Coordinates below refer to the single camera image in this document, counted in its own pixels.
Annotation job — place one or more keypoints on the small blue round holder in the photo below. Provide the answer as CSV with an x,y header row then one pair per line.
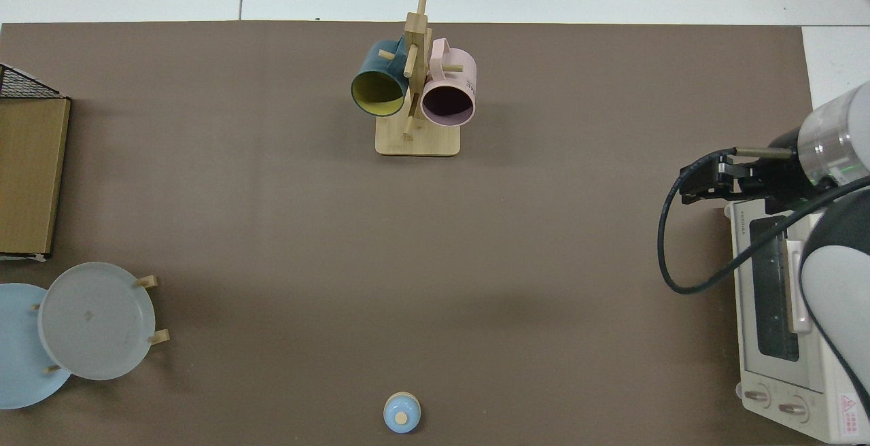
x,y
394,422

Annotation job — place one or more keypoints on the pale toaster oven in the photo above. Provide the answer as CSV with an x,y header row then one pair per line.
x,y
775,378

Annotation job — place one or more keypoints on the pink mug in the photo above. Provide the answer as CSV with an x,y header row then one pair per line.
x,y
448,106

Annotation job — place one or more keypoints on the wooden cup stand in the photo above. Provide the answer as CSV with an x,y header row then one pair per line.
x,y
418,141

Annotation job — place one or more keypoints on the dark teal mug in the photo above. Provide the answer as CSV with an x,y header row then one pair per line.
x,y
367,65

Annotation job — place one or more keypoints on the brown table cloth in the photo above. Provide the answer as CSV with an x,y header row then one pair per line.
x,y
272,228

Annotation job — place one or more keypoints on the wooden plate rack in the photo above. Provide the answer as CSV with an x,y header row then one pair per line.
x,y
148,281

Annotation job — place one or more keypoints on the grey plate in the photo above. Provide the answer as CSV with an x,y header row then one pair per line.
x,y
95,323

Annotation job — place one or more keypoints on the light blue plate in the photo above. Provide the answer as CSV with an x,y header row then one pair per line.
x,y
20,351

